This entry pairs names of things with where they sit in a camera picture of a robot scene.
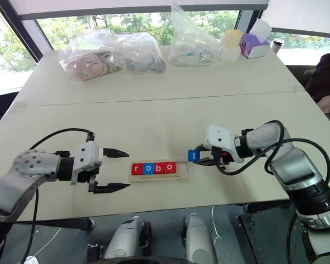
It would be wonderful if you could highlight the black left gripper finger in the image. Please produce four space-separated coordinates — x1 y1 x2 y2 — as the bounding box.
102 147 130 159
93 182 131 195

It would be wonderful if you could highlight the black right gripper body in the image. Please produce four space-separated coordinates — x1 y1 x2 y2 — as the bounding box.
211 146 235 168

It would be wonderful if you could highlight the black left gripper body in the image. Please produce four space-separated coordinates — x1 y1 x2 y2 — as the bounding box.
76 166 101 194

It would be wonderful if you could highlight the red letter tile o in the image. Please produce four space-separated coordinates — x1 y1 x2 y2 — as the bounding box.
164 162 178 175

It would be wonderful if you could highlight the red letter tile b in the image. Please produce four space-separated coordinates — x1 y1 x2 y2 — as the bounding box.
153 162 167 175

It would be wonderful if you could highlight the wooden letter tile tray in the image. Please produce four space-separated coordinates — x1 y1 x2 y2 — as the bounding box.
128 161 191 183

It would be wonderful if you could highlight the red letter tile r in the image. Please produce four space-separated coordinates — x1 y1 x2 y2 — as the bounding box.
131 162 145 176

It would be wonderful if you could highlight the blue letter tile o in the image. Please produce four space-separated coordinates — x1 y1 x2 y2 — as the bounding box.
142 162 156 175

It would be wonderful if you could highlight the silver left robot leg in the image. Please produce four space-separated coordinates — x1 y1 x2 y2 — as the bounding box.
102 215 152 261

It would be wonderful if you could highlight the silver robot leg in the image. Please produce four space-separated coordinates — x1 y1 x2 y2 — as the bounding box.
102 215 152 261
181 211 218 264

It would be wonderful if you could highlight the silver right robot leg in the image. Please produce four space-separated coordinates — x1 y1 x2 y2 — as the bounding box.
181 211 218 264

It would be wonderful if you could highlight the black table crossbar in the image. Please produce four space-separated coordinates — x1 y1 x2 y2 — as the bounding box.
15 216 96 231

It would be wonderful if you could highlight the plastic bag with pink cloth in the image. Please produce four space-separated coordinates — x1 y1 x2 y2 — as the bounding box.
58 32 125 82

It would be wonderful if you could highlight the white translucent plastic container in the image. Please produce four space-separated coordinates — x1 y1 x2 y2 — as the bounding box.
219 45 241 62

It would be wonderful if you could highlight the plastic bag with grey items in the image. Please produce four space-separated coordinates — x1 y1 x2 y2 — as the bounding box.
109 31 167 75

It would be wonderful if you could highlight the tall clear plastic bag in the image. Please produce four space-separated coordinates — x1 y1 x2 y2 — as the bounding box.
167 2 221 67

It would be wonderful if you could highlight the purple tissue box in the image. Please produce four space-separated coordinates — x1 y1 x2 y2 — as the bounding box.
239 20 272 59

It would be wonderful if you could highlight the yellow plastic cup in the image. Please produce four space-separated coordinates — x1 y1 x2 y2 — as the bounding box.
225 29 244 50

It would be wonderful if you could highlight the black office chair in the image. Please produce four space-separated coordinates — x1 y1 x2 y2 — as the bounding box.
302 68 320 95

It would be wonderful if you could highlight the white roller blind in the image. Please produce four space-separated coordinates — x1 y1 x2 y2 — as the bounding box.
9 0 270 20

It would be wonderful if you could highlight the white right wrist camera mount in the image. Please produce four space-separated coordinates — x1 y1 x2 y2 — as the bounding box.
203 124 244 164

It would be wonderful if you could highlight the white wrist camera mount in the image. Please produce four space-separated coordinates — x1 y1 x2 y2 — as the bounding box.
203 124 244 164
70 141 103 186

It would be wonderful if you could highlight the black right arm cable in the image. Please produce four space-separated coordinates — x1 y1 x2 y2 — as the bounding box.
216 119 330 194

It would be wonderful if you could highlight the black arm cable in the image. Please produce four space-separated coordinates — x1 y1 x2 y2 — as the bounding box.
216 119 330 194
20 127 96 264

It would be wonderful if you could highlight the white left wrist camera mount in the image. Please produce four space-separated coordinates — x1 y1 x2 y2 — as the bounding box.
70 141 103 186

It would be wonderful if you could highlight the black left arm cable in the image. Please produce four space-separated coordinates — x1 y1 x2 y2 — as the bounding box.
20 127 96 264

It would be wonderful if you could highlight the thin white cord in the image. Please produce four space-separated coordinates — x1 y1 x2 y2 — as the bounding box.
210 206 224 246

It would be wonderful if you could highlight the black table leg frame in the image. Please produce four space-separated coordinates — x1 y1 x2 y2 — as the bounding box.
234 214 268 264

